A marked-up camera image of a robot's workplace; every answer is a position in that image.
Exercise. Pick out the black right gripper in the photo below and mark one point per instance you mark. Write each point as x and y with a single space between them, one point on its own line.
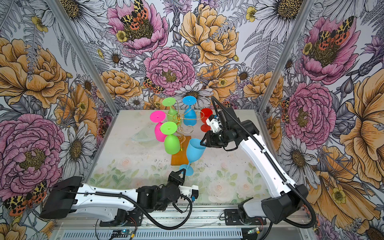
210 140

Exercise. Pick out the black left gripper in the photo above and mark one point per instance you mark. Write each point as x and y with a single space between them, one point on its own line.
174 175

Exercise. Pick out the light blue wine glass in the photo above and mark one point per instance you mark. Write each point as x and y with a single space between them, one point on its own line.
194 152

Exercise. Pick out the red wine glass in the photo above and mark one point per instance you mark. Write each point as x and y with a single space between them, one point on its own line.
205 114

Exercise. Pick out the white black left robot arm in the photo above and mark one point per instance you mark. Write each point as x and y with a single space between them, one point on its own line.
72 196

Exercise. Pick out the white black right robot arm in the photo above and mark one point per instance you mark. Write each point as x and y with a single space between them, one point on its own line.
286 196

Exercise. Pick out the wooden rack base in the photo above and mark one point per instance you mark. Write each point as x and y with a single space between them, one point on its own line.
181 158

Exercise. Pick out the front green wine glass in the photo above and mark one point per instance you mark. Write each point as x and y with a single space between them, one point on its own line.
171 143

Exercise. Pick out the green wine glass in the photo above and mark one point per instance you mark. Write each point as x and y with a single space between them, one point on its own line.
172 113
171 143

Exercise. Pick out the back blue wine glass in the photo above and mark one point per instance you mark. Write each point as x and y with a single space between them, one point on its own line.
190 117

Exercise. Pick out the back green wine glass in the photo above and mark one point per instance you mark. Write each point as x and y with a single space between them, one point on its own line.
172 113

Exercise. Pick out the pink wine glass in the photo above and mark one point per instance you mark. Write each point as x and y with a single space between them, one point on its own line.
158 117

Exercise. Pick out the green circuit board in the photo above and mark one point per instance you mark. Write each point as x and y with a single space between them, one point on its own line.
123 234

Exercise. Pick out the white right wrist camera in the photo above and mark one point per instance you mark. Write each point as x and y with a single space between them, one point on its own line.
214 123

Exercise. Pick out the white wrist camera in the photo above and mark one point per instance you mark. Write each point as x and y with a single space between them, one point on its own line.
214 123
191 192

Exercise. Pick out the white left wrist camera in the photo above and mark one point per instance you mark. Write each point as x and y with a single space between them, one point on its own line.
191 192

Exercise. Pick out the gold wire glass rack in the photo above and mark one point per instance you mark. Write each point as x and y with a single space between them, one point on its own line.
184 130

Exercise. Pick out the left aluminium corner post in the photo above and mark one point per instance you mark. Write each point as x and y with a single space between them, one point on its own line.
69 31

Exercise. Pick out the aluminium corner post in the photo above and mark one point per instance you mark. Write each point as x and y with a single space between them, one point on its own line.
291 40
69 31

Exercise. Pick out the right aluminium corner post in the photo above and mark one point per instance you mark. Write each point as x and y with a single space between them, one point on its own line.
291 40

